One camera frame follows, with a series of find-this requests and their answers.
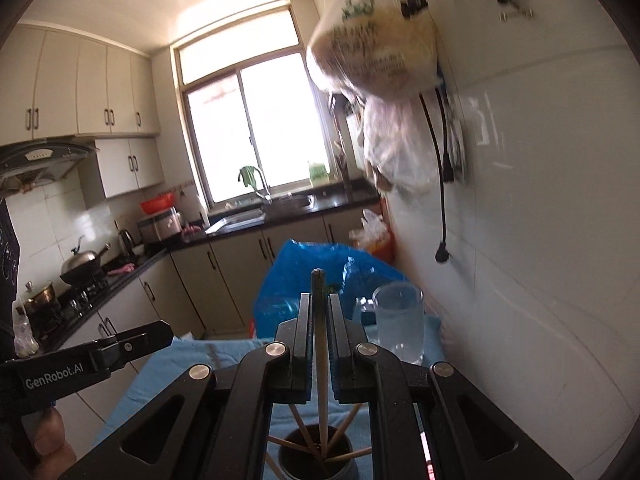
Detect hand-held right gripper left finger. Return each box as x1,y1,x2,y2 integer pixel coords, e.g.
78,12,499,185
60,294,315,480

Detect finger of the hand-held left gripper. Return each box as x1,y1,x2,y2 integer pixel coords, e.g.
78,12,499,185
92,320,175,373

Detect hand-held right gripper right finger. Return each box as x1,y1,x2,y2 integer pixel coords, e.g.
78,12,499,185
327,294,573,480

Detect bunch of wooden chopsticks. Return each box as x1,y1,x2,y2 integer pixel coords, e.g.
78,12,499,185
264,402,373,480

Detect long bamboo chopstick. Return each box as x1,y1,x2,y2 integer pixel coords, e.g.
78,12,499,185
311,268,332,461

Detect dark grey perforated chopstick holder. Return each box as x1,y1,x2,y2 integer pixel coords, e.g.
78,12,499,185
276,422,360,480

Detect person's left hand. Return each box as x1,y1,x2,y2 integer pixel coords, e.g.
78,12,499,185
32,405,78,480

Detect small clear plastic bag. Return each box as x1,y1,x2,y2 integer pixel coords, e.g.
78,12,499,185
12,300,41,358

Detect teal tablecloth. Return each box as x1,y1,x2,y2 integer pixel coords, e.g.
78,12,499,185
92,312,446,480

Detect clear glass cup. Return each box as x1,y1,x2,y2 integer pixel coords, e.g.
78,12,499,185
372,281,426,366

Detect black gas stove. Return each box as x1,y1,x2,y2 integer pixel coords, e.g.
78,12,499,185
30,277,111,321

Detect brass cooking pot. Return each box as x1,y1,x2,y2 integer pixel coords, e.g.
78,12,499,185
22,281,58,316

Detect blue plastic bag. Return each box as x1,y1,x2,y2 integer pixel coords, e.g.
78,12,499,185
252,240,411,343

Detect black wok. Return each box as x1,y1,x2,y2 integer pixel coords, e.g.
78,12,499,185
60,242,112,286

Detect cream lower kitchen cabinets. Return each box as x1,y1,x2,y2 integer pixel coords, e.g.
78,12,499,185
55,207,386,426

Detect cream kitchen cabinets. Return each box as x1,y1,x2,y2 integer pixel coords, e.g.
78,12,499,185
0,22,166,198
55,207,386,426

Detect silver rice cooker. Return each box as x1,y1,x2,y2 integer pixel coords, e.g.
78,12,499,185
136,207,183,243

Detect crumpled plastic bag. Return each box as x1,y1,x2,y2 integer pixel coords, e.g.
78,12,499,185
348,207,396,263

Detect red plastic basin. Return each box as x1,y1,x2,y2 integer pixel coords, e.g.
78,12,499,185
139,191,177,214

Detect steel kitchen sink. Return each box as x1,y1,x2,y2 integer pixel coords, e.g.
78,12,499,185
205,195,316,233

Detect black kitchen countertop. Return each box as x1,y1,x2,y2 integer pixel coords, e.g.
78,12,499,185
30,180,386,346

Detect steel faucet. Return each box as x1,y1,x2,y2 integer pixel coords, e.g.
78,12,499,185
247,165,273,206

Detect grey range hood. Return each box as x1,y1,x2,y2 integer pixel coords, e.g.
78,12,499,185
0,137,101,196

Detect kitchen window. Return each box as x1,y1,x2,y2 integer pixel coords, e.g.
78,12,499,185
170,2,341,213

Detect cream upper kitchen cabinets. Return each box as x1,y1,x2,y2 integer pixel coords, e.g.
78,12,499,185
0,22,166,198

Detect clear hanging bag of food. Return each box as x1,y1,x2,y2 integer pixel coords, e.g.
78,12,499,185
306,0,441,98

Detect black power cable with plug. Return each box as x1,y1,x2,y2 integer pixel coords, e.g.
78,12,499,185
432,90,453,266

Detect black plugged-in power cable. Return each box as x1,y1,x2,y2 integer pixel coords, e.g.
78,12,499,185
417,92,456,183

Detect white wall socket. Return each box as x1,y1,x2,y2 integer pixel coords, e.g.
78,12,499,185
447,110,473,188

